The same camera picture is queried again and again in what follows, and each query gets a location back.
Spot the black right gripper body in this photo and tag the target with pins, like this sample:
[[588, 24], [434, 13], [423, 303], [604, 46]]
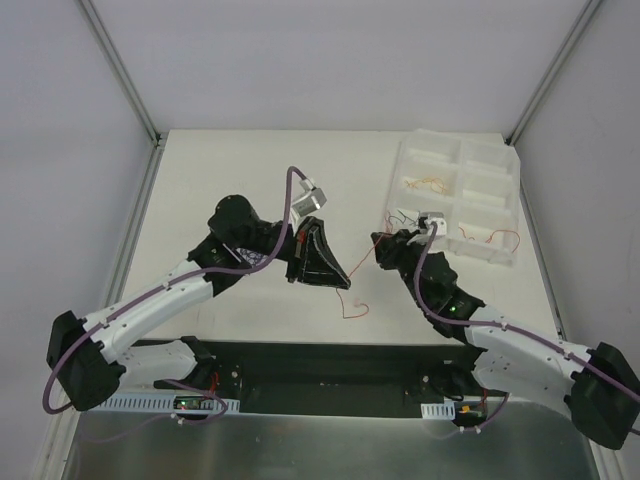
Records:
[[396, 247]]

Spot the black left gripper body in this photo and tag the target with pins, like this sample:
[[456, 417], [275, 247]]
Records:
[[298, 249]]

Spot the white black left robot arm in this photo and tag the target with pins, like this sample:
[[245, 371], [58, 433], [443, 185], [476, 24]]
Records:
[[92, 357]]

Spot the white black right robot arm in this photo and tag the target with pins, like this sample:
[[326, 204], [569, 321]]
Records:
[[595, 388]]

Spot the white compartment tray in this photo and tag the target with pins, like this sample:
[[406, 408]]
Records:
[[473, 182]]

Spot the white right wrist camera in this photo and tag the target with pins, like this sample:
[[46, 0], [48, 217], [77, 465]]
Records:
[[431, 226]]

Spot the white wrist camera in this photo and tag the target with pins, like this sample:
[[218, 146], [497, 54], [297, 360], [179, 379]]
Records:
[[310, 200], [431, 226]]

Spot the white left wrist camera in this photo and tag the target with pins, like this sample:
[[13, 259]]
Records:
[[310, 200]]

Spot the right white cable duct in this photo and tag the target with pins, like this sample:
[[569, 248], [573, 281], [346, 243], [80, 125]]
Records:
[[445, 411]]

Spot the white cable duct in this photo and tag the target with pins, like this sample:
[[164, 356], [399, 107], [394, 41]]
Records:
[[445, 411], [159, 404]]

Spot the left white cable duct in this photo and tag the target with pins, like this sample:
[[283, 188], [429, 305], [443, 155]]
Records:
[[159, 404]]

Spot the aluminium left corner post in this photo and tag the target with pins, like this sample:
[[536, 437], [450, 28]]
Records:
[[118, 68]]

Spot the aluminium corner post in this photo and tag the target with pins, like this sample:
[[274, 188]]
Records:
[[579, 28], [118, 68]]

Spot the aluminium right corner post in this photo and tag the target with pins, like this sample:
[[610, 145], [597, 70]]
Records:
[[579, 28]]

